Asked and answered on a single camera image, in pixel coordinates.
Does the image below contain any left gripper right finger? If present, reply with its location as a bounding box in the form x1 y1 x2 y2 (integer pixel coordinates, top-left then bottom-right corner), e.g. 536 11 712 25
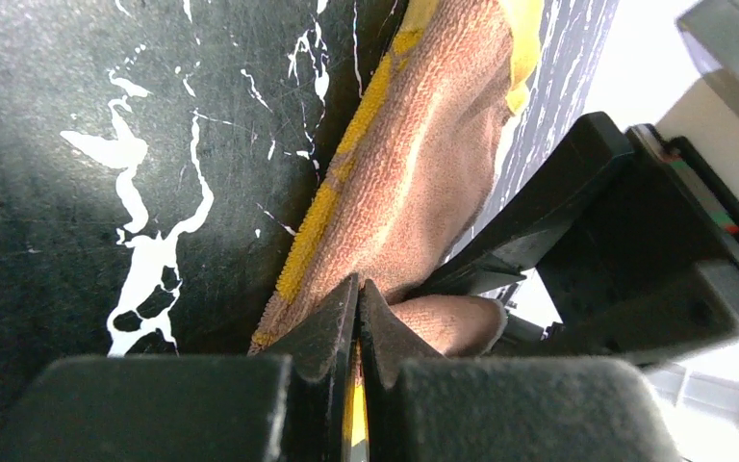
357 282 680 461

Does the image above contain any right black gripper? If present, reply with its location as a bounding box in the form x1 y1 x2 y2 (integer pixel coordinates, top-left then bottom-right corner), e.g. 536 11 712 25
408 112 739 366

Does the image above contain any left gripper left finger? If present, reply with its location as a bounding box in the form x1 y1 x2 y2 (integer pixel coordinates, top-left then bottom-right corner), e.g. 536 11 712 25
0 275 359 461

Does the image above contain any yellow brown cloth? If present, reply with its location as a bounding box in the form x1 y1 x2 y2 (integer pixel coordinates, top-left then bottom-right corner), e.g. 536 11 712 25
246 0 546 448

